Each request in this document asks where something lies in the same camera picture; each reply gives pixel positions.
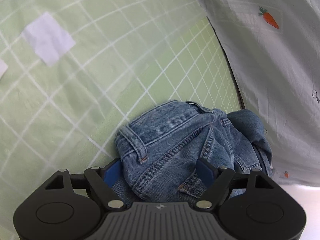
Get blue denim jeans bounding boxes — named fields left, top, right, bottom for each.
left=112, top=101, right=272, bottom=205

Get green grid bed sheet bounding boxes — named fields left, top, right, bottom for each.
left=1, top=0, right=241, bottom=239

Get white paper square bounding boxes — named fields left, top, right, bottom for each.
left=22, top=12, right=75, bottom=67

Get white paper piece at edge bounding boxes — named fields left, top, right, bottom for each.
left=0, top=59, right=8, bottom=79

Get grey carrot print fabric wardrobe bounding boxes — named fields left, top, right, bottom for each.
left=198, top=0, right=319, bottom=186

